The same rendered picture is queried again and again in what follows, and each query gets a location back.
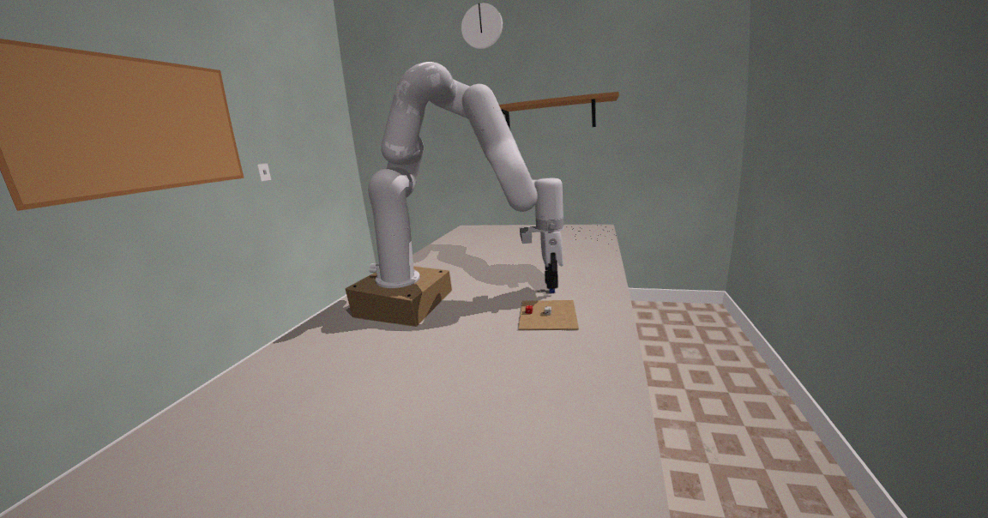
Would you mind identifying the tan square mat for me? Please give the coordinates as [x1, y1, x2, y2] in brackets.
[519, 300, 579, 330]

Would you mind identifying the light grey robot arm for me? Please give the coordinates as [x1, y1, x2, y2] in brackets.
[368, 62, 563, 288]

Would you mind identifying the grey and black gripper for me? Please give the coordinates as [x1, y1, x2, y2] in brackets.
[540, 228, 563, 289]

